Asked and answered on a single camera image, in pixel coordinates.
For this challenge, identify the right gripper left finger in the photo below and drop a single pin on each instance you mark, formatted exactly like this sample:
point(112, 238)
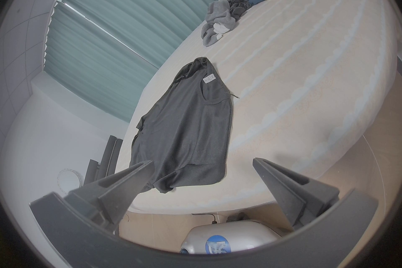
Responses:
point(113, 194)

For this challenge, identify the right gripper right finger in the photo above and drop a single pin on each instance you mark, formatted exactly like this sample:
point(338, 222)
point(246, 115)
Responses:
point(292, 194)

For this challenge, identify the black T-shirt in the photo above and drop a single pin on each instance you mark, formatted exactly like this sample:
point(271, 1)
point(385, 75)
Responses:
point(188, 128)

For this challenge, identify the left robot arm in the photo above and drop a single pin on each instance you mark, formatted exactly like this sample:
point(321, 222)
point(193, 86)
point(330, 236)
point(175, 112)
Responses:
point(111, 156)

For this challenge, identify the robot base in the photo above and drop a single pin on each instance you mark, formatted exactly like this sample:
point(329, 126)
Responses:
point(238, 237)

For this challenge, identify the bed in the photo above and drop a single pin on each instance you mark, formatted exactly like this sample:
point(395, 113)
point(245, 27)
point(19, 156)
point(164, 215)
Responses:
point(298, 56)

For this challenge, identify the pile of clothes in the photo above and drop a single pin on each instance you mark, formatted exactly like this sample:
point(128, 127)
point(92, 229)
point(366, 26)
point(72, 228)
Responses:
point(219, 14)

